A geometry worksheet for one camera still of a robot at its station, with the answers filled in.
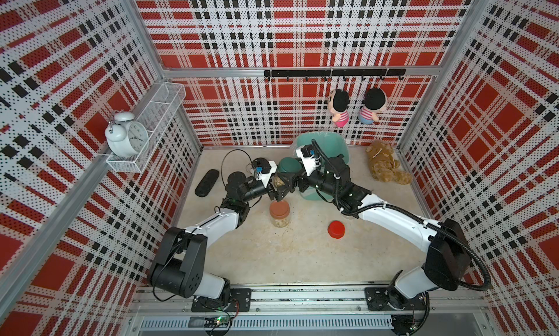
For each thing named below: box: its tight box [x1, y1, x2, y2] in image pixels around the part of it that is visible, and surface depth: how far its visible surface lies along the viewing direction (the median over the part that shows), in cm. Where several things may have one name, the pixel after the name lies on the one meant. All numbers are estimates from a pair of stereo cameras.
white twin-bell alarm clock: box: [104, 109, 150, 158], surface depth 63 cm
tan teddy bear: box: [365, 140, 413, 186], surface depth 106 cm
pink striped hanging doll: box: [328, 88, 350, 128], surface depth 97 cm
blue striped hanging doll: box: [358, 86, 388, 125], surface depth 99 cm
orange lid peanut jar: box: [269, 200, 291, 228], surface depth 87 cm
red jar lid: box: [327, 220, 346, 240], surface depth 92 cm
